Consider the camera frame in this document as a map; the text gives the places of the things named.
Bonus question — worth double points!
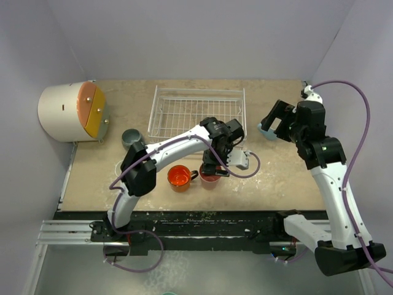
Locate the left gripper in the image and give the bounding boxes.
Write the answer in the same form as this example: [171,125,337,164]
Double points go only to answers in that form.
[201,144,233,177]

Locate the pink tumbler cup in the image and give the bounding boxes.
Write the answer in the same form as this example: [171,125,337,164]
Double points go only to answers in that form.
[199,165,220,190]

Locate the light blue mug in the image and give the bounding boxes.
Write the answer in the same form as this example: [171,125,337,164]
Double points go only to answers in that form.
[257,123,277,141]

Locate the orange cup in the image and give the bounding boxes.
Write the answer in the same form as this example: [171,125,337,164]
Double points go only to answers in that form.
[167,165,199,193]

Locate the grey-blue round mug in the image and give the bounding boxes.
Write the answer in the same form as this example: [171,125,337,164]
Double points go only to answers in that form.
[121,128,145,151]

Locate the black faceted mug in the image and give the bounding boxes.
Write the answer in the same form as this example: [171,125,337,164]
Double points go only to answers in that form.
[114,161,122,177]

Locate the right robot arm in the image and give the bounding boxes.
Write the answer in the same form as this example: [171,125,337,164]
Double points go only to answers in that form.
[261,100,386,277]

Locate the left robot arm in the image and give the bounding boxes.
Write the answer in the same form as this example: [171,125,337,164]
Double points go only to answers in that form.
[104,117,249,241]

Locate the round cream drawer cabinet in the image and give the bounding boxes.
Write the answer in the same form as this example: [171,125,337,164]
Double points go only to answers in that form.
[37,81,109,143]

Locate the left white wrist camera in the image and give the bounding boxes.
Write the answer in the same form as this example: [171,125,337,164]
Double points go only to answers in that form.
[227,149,251,170]

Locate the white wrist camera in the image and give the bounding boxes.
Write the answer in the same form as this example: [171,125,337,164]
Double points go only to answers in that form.
[301,85,323,104]
[227,149,251,170]

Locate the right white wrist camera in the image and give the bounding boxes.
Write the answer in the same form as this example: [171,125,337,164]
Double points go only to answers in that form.
[301,85,323,104]

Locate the white wire dish rack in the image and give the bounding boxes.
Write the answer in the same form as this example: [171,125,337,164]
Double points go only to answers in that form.
[147,86,247,143]

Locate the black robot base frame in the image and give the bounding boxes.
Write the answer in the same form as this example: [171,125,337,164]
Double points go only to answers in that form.
[51,211,300,256]

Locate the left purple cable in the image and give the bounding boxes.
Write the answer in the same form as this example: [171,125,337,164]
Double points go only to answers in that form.
[103,135,262,273]

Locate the purple cable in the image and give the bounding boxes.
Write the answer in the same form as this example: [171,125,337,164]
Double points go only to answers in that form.
[103,135,262,273]
[274,80,393,282]

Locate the aluminium frame rails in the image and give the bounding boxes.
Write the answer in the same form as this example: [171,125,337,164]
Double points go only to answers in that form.
[23,80,377,295]

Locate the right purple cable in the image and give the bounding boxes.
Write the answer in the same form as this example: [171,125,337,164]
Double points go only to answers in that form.
[274,80,393,282]

